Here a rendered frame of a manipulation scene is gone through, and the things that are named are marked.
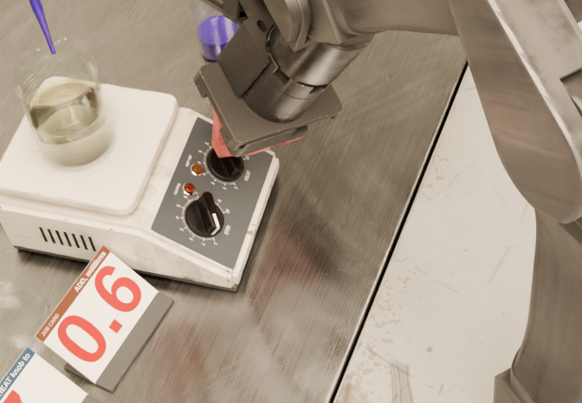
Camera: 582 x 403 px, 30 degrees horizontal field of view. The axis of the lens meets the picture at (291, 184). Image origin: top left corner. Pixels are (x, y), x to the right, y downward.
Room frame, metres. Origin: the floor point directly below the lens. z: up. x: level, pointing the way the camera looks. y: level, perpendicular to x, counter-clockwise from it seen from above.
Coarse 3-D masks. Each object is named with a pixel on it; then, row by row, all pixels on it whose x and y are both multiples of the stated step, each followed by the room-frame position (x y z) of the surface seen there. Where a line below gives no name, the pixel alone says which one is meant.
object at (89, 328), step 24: (120, 264) 0.48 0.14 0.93; (96, 288) 0.46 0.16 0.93; (120, 288) 0.47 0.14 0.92; (144, 288) 0.47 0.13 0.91; (72, 312) 0.44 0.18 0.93; (96, 312) 0.45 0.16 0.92; (120, 312) 0.45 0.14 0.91; (48, 336) 0.42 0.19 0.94; (72, 336) 0.42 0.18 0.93; (96, 336) 0.43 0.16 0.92; (72, 360) 0.41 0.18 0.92; (96, 360) 0.41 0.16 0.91
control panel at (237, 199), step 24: (192, 144) 0.57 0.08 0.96; (264, 168) 0.56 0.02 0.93; (168, 192) 0.52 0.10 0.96; (192, 192) 0.52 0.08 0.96; (216, 192) 0.53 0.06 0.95; (240, 192) 0.53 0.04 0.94; (168, 216) 0.50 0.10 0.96; (240, 216) 0.51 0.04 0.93; (192, 240) 0.48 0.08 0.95; (216, 240) 0.49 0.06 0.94; (240, 240) 0.49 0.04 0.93
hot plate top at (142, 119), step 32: (128, 96) 0.61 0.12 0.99; (160, 96) 0.60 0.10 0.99; (128, 128) 0.57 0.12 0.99; (160, 128) 0.57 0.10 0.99; (0, 160) 0.56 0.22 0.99; (32, 160) 0.55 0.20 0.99; (128, 160) 0.54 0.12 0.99; (32, 192) 0.52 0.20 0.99; (64, 192) 0.52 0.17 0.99; (96, 192) 0.51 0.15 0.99; (128, 192) 0.51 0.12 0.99
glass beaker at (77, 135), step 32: (32, 64) 0.58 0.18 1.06; (64, 64) 0.59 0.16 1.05; (96, 64) 0.57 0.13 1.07; (32, 96) 0.58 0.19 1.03; (96, 96) 0.55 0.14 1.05; (32, 128) 0.55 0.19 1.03; (64, 128) 0.53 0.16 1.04; (96, 128) 0.54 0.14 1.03; (64, 160) 0.53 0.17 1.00; (96, 160) 0.54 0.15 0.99
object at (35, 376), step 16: (32, 368) 0.40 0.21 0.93; (48, 368) 0.40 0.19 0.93; (16, 384) 0.39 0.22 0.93; (32, 384) 0.39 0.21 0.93; (48, 384) 0.39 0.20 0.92; (64, 384) 0.39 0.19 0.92; (0, 400) 0.37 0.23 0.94; (16, 400) 0.37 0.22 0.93; (32, 400) 0.38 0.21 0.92; (48, 400) 0.38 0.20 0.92; (64, 400) 0.38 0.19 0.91
